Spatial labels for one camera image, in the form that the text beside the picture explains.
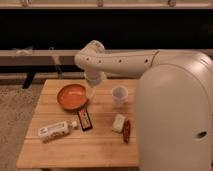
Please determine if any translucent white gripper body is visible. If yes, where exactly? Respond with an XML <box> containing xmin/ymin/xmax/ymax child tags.
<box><xmin>84</xmin><ymin>72</ymin><xmax>106</xmax><ymax>100</ymax></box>

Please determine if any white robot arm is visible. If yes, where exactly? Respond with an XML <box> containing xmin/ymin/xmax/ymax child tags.
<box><xmin>75</xmin><ymin>40</ymin><xmax>213</xmax><ymax>171</ymax></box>

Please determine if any dark red oblong object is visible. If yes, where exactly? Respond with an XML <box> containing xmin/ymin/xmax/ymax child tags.
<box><xmin>123</xmin><ymin>120</ymin><xmax>131</xmax><ymax>143</ymax></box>

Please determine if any orange round bowl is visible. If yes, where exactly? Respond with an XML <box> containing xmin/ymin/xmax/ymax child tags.
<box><xmin>57</xmin><ymin>84</ymin><xmax>88</xmax><ymax>110</ymax></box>

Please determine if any white rectangular block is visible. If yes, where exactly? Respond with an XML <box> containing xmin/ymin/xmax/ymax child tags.
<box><xmin>112</xmin><ymin>114</ymin><xmax>126</xmax><ymax>133</ymax></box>

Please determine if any black rectangular eraser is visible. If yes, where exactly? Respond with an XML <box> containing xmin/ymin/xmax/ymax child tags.
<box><xmin>78</xmin><ymin>109</ymin><xmax>93</xmax><ymax>131</ymax></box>

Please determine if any white plastic bottle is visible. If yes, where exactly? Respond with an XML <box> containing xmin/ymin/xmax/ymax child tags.
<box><xmin>38</xmin><ymin>121</ymin><xmax>78</xmax><ymax>142</ymax></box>

